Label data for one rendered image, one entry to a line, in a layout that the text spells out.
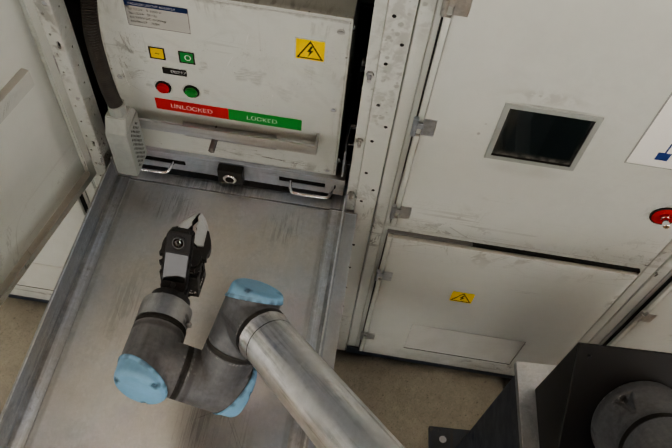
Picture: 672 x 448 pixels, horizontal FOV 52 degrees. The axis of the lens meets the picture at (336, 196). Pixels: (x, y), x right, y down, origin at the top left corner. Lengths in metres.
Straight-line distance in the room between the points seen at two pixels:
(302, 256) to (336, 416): 0.70
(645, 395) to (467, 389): 1.06
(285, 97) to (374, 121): 0.19
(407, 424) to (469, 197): 1.03
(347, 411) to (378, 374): 1.45
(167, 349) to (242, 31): 0.59
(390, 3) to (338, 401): 0.63
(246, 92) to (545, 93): 0.59
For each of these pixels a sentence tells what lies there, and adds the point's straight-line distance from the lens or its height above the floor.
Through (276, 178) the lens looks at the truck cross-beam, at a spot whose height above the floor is 0.89.
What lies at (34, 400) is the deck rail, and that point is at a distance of 1.51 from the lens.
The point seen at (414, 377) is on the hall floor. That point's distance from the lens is 2.39.
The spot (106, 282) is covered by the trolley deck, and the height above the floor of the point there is 0.85.
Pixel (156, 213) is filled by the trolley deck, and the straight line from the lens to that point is 1.65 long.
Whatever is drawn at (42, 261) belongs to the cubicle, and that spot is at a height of 0.35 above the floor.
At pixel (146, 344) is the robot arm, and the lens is 1.17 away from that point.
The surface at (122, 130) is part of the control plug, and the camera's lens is 1.47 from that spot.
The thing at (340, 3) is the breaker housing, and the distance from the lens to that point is 1.29.
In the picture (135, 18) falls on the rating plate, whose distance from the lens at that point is 1.38.
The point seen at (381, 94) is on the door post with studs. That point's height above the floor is 1.26.
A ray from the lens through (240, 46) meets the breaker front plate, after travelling 1.35.
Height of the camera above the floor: 2.21
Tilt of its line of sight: 55 degrees down
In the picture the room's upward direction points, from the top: 7 degrees clockwise
